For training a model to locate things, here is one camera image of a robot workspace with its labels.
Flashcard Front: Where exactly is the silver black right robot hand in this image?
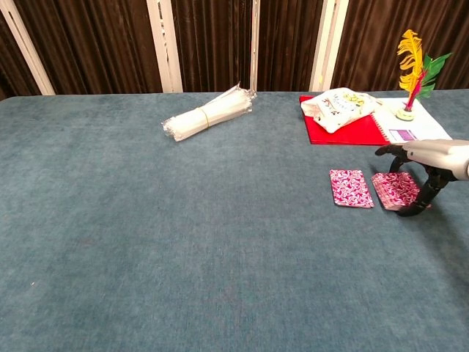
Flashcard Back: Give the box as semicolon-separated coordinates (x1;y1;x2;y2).
374;139;469;218

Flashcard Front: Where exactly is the red cover spiral notebook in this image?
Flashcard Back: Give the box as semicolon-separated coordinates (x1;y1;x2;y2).
298;95;454;147

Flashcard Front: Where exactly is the yellow green feather shuttlecock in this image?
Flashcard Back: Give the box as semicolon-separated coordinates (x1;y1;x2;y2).
395;29;454;122

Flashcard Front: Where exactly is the white printed cloth bag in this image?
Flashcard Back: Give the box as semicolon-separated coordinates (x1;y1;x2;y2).
300;87;378;134

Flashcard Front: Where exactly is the dark brown pleated curtain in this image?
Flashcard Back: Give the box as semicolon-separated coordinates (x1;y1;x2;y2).
170;0;254;93
256;0;325;92
330;0;469;92
0;13;42;100
13;0;163;96

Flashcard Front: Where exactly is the clear wrapped white straw bundle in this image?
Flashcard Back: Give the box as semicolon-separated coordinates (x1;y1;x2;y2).
160;81;258;142

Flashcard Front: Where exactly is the white wide frame post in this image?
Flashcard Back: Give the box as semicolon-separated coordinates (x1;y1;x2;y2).
309;0;350;92
146;0;184;94

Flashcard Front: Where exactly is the thin white frame post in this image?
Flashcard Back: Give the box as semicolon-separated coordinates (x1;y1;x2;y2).
249;0;261;93

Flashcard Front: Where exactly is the white slanted frame post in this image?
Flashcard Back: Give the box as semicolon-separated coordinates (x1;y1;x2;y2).
0;0;56;96

